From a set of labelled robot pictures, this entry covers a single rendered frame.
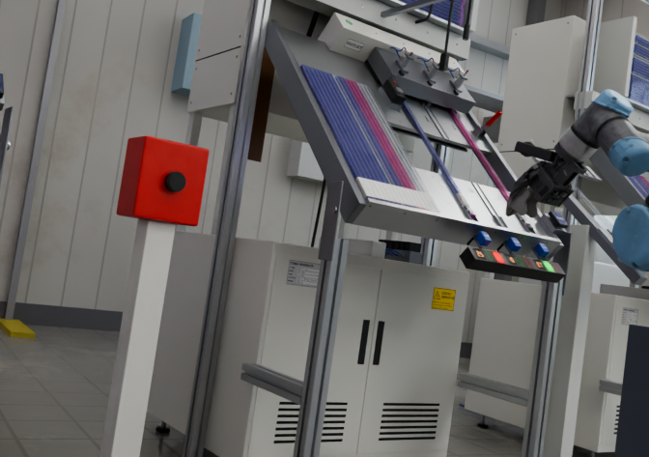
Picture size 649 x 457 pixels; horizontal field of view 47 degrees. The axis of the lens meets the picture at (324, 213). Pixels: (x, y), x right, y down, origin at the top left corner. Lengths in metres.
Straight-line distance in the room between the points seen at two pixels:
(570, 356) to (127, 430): 1.33
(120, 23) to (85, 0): 0.23
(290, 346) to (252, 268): 0.22
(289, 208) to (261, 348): 3.35
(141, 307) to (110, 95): 3.31
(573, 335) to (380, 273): 0.63
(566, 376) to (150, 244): 1.34
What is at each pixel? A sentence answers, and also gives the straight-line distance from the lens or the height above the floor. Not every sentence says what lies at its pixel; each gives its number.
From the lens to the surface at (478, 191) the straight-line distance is 2.01.
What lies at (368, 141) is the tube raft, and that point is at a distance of 1.82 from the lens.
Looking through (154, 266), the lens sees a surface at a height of 0.53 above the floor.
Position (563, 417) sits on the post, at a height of 0.24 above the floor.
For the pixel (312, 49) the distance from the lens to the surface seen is 2.11.
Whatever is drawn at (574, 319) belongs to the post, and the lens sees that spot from 2.34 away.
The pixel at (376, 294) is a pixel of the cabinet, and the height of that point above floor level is 0.52.
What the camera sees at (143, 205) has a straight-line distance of 1.48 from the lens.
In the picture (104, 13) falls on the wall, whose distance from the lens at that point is 4.83.
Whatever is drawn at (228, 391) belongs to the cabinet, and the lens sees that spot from 1.97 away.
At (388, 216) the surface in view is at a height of 0.70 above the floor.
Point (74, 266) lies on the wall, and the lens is 4.66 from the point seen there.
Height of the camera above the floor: 0.58
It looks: 4 degrees up
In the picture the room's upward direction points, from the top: 8 degrees clockwise
